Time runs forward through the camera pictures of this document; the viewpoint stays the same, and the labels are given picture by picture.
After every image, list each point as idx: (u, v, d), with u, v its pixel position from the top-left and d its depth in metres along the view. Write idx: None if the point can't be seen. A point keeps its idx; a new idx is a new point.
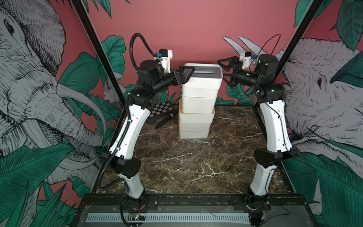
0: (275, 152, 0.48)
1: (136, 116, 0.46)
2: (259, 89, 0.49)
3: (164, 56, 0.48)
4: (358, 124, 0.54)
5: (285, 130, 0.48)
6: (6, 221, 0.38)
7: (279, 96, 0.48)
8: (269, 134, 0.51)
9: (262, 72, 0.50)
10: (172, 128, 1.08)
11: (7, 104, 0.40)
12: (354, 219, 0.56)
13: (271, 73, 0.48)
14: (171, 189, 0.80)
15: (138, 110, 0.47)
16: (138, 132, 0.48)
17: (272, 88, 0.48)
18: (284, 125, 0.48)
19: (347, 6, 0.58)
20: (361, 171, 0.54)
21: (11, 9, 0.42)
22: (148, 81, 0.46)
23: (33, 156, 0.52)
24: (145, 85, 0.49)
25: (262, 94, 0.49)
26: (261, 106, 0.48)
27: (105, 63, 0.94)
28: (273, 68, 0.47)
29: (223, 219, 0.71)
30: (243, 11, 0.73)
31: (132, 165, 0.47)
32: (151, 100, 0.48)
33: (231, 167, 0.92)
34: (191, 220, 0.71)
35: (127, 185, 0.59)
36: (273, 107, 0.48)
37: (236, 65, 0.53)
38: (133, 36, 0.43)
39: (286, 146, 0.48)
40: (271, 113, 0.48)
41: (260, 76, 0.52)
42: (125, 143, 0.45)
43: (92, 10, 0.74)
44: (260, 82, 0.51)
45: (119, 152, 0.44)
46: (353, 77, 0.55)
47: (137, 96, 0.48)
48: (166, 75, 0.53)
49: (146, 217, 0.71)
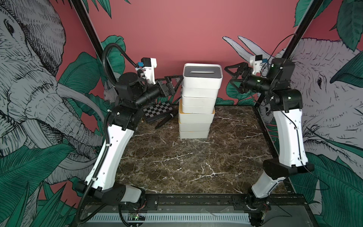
0: (289, 166, 0.43)
1: (116, 139, 0.41)
2: (273, 96, 0.44)
3: (148, 67, 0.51)
4: (358, 124, 0.54)
5: (301, 144, 0.43)
6: (6, 221, 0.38)
7: (297, 104, 0.43)
8: (283, 146, 0.46)
9: (276, 77, 0.45)
10: (172, 128, 1.08)
11: (7, 104, 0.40)
12: (354, 219, 0.56)
13: (285, 78, 0.44)
14: (171, 189, 0.80)
15: (118, 133, 0.41)
16: (118, 156, 0.42)
17: (289, 95, 0.42)
18: (300, 137, 0.43)
19: (348, 6, 0.58)
20: (361, 171, 0.54)
21: (11, 9, 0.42)
22: (129, 97, 0.41)
23: (33, 156, 0.52)
24: (127, 101, 0.43)
25: (278, 101, 0.44)
26: (275, 114, 0.47)
27: (105, 63, 0.94)
28: (288, 73, 0.43)
29: (223, 219, 0.71)
30: (243, 11, 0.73)
31: (114, 195, 0.42)
32: (133, 118, 0.42)
33: (231, 167, 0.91)
34: (191, 220, 0.71)
35: (123, 200, 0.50)
36: (289, 116, 0.42)
37: (245, 72, 0.50)
38: (107, 47, 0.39)
39: (300, 160, 0.43)
40: (287, 123, 0.43)
41: (274, 82, 0.47)
42: (103, 171, 0.39)
43: (92, 10, 0.74)
44: (274, 87, 0.46)
45: (96, 184, 0.38)
46: (353, 77, 0.55)
47: (117, 115, 0.42)
48: (150, 87, 0.47)
49: (146, 217, 0.71)
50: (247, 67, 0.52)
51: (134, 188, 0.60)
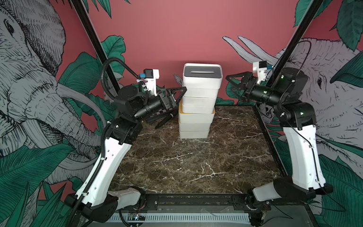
0: (306, 189, 0.38)
1: (111, 153, 0.40)
2: (284, 111, 0.39)
3: (149, 78, 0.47)
4: (358, 124, 0.54)
5: (318, 163, 0.39)
6: (6, 221, 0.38)
7: (309, 119, 0.39)
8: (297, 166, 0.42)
9: (287, 91, 0.41)
10: (172, 128, 1.08)
11: (7, 104, 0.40)
12: (354, 219, 0.56)
13: (296, 91, 0.39)
14: (171, 189, 0.80)
15: (115, 147, 0.40)
16: (112, 172, 0.41)
17: (302, 110, 0.38)
18: (316, 156, 0.39)
19: (348, 6, 0.58)
20: (361, 171, 0.54)
21: (11, 9, 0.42)
22: (128, 111, 0.40)
23: (33, 156, 0.52)
24: (126, 114, 0.40)
25: (289, 117, 0.40)
26: (287, 131, 0.42)
27: (105, 63, 0.94)
28: (300, 86, 0.38)
29: (223, 219, 0.71)
30: (243, 11, 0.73)
31: (103, 212, 0.40)
32: (132, 133, 0.41)
33: (231, 167, 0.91)
34: (191, 220, 0.71)
35: (120, 207, 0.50)
36: (303, 133, 0.38)
37: (250, 82, 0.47)
38: (106, 62, 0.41)
39: (318, 182, 0.39)
40: (301, 141, 0.39)
41: (284, 95, 0.43)
42: (95, 187, 0.38)
43: (92, 10, 0.74)
44: (284, 101, 0.42)
45: (86, 198, 0.37)
46: (353, 77, 0.55)
47: (116, 127, 0.41)
48: (151, 99, 0.46)
49: (146, 217, 0.71)
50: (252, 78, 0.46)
51: (132, 191, 0.61)
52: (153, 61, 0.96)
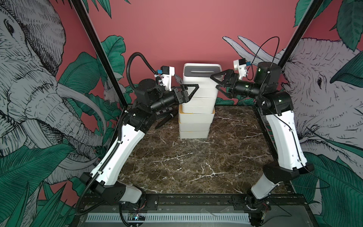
0: (291, 170, 0.42)
1: (127, 137, 0.43)
2: (264, 100, 0.43)
3: (165, 74, 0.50)
4: (358, 124, 0.54)
5: (298, 145, 0.43)
6: (6, 221, 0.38)
7: (287, 106, 0.43)
8: (281, 149, 0.45)
9: (264, 81, 0.45)
10: (172, 128, 1.08)
11: (7, 104, 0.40)
12: (354, 219, 0.56)
13: (273, 81, 0.44)
14: (171, 189, 0.80)
15: (131, 133, 0.43)
16: (125, 156, 0.44)
17: (280, 98, 0.42)
18: (296, 138, 0.43)
19: (347, 6, 0.58)
20: (361, 171, 0.54)
21: (11, 9, 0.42)
22: (146, 101, 0.44)
23: (33, 156, 0.52)
24: (143, 105, 0.45)
25: (269, 105, 0.43)
26: (270, 117, 0.45)
27: (105, 63, 0.94)
28: (275, 76, 0.42)
29: (223, 219, 0.71)
30: (243, 11, 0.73)
31: (113, 194, 0.42)
32: (146, 122, 0.45)
33: (231, 167, 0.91)
34: (190, 220, 0.71)
35: (122, 200, 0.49)
36: (283, 118, 0.42)
37: (232, 79, 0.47)
38: (132, 55, 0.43)
39: (300, 162, 0.43)
40: (281, 126, 0.43)
41: (262, 86, 0.47)
42: (109, 167, 0.40)
43: (92, 10, 0.74)
44: (263, 91, 0.46)
45: (99, 177, 0.39)
46: (353, 77, 0.55)
47: (133, 116, 0.45)
48: (167, 93, 0.49)
49: (146, 217, 0.71)
50: (233, 74, 0.52)
51: (135, 188, 0.60)
52: (153, 61, 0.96)
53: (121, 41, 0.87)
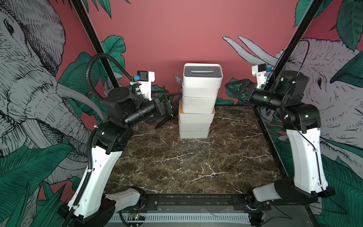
0: (309, 193, 0.38)
1: (99, 163, 0.36)
2: (288, 113, 0.38)
3: (144, 81, 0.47)
4: (358, 124, 0.54)
5: (320, 168, 0.38)
6: (6, 221, 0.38)
7: (314, 122, 0.37)
8: (298, 170, 0.41)
9: (289, 92, 0.40)
10: (172, 128, 1.08)
11: (7, 104, 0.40)
12: (354, 219, 0.56)
13: (298, 93, 0.39)
14: (171, 189, 0.80)
15: (102, 157, 0.36)
16: (104, 180, 0.39)
17: (307, 112, 0.37)
18: (319, 159, 0.38)
19: (348, 6, 0.58)
20: (361, 171, 0.54)
21: (11, 9, 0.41)
22: (117, 116, 0.36)
23: (33, 156, 0.52)
24: (116, 118, 0.37)
25: (293, 119, 0.38)
26: (290, 132, 0.41)
27: (105, 63, 0.94)
28: (300, 87, 0.37)
29: (223, 219, 0.71)
30: (243, 11, 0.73)
31: (99, 219, 0.40)
32: (119, 139, 0.37)
33: (231, 167, 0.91)
34: (191, 220, 0.71)
35: (120, 207, 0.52)
36: (307, 137, 0.37)
37: (248, 90, 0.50)
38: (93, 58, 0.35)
39: (321, 186, 0.38)
40: (305, 144, 0.38)
41: (286, 97, 0.42)
42: (85, 198, 0.36)
43: (92, 9, 0.74)
44: (286, 103, 0.41)
45: (77, 210, 0.36)
46: (353, 77, 0.55)
47: (102, 134, 0.37)
48: (145, 103, 0.43)
49: (146, 217, 0.71)
50: (250, 84, 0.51)
51: (131, 193, 0.60)
52: (153, 61, 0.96)
53: (121, 42, 0.87)
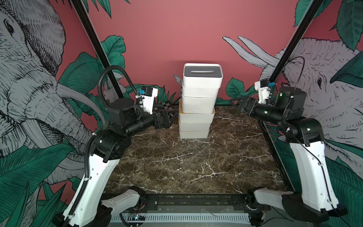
0: (319, 211, 0.36)
1: (96, 172, 0.36)
2: (290, 126, 0.39)
3: (147, 96, 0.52)
4: (358, 124, 0.54)
5: (328, 184, 0.37)
6: (6, 221, 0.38)
7: (317, 134, 0.38)
8: (306, 186, 0.40)
9: (288, 106, 0.42)
10: (172, 128, 1.08)
11: (7, 104, 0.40)
12: (354, 219, 0.56)
13: (298, 107, 0.40)
14: (171, 189, 0.80)
15: (99, 165, 0.36)
16: (100, 189, 0.39)
17: (308, 126, 0.38)
18: (326, 174, 0.37)
19: (347, 6, 0.58)
20: (361, 171, 0.54)
21: (11, 9, 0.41)
22: (120, 122, 0.38)
23: (33, 156, 0.52)
24: (116, 126, 0.39)
25: (296, 133, 0.39)
26: (293, 145, 0.41)
27: (105, 63, 0.94)
28: (300, 101, 0.39)
29: (223, 219, 0.71)
30: (243, 11, 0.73)
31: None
32: (117, 147, 0.37)
33: (231, 167, 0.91)
34: (191, 220, 0.71)
35: (119, 210, 0.54)
36: (312, 151, 0.37)
37: (250, 105, 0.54)
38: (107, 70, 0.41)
39: (331, 203, 0.37)
40: (309, 158, 0.38)
41: (286, 110, 0.43)
42: (82, 207, 0.36)
43: (92, 9, 0.74)
44: (288, 117, 0.42)
45: (73, 219, 0.35)
46: (353, 77, 0.55)
47: (100, 141, 0.37)
48: (145, 115, 0.45)
49: (147, 217, 0.71)
50: (252, 100, 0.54)
51: (130, 194, 0.60)
52: (152, 61, 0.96)
53: (121, 42, 0.87)
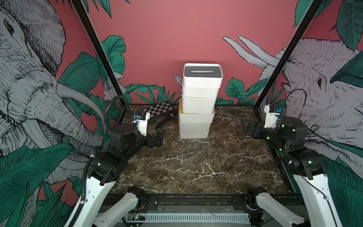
0: None
1: (93, 194, 0.38)
2: (292, 159, 0.40)
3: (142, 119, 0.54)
4: (358, 124, 0.54)
5: (338, 221, 0.37)
6: (6, 221, 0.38)
7: (319, 167, 0.39)
8: (316, 222, 0.39)
9: (290, 138, 0.42)
10: (172, 128, 1.08)
11: (7, 104, 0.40)
12: (354, 219, 0.56)
13: (300, 139, 0.43)
14: (171, 189, 0.80)
15: (97, 187, 0.38)
16: (92, 217, 0.40)
17: (309, 158, 0.39)
18: (334, 210, 0.37)
19: (348, 6, 0.58)
20: (361, 171, 0.54)
21: (11, 9, 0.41)
22: (119, 145, 0.41)
23: (33, 156, 0.52)
24: (115, 149, 0.43)
25: (297, 165, 0.40)
26: (297, 177, 0.42)
27: (105, 63, 0.94)
28: (300, 135, 0.42)
29: (223, 219, 0.71)
30: (243, 11, 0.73)
31: None
32: (115, 170, 0.40)
33: (231, 167, 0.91)
34: (191, 220, 0.71)
35: (116, 222, 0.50)
36: (315, 183, 0.38)
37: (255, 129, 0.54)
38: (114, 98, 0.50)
39: None
40: (314, 191, 0.38)
41: (288, 142, 0.43)
42: None
43: (92, 9, 0.74)
44: (289, 148, 0.43)
45: None
46: (353, 77, 0.55)
47: (99, 164, 0.40)
48: (140, 138, 0.50)
49: (146, 217, 0.71)
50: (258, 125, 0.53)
51: (127, 201, 0.59)
52: (153, 61, 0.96)
53: (121, 42, 0.87)
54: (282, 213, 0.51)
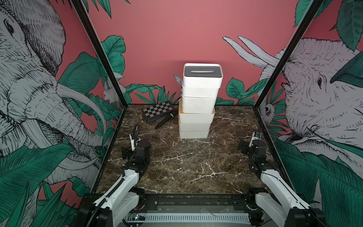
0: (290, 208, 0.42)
1: (129, 177, 0.55)
2: (254, 165, 0.64)
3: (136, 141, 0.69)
4: (358, 124, 0.54)
5: (294, 192, 0.48)
6: (6, 221, 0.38)
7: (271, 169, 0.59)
8: (282, 200, 0.49)
9: (255, 152, 0.67)
10: (172, 129, 1.07)
11: (7, 104, 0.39)
12: (354, 219, 0.56)
13: (262, 154, 0.65)
14: (171, 189, 0.80)
15: (131, 173, 0.57)
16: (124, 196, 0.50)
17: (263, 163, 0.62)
18: (289, 187, 0.50)
19: (348, 6, 0.58)
20: (361, 171, 0.54)
21: (11, 9, 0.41)
22: (142, 154, 0.64)
23: (33, 156, 0.52)
24: (139, 158, 0.66)
25: (256, 170, 0.63)
26: (262, 177, 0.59)
27: (105, 63, 0.94)
28: (262, 151, 0.64)
29: (223, 219, 0.71)
30: (243, 11, 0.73)
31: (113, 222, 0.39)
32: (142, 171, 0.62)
33: (231, 167, 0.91)
34: (190, 220, 0.71)
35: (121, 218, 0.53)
36: (271, 172, 0.57)
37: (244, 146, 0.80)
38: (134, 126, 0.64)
39: (300, 203, 0.44)
40: (270, 176, 0.56)
41: (253, 155, 0.69)
42: (114, 196, 0.47)
43: (91, 9, 0.74)
44: (254, 159, 0.67)
45: (105, 204, 0.44)
46: (353, 77, 0.55)
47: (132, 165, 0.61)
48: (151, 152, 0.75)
49: (146, 217, 0.71)
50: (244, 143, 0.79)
51: (129, 198, 0.60)
52: (152, 61, 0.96)
53: (121, 42, 0.87)
54: (278, 211, 0.51)
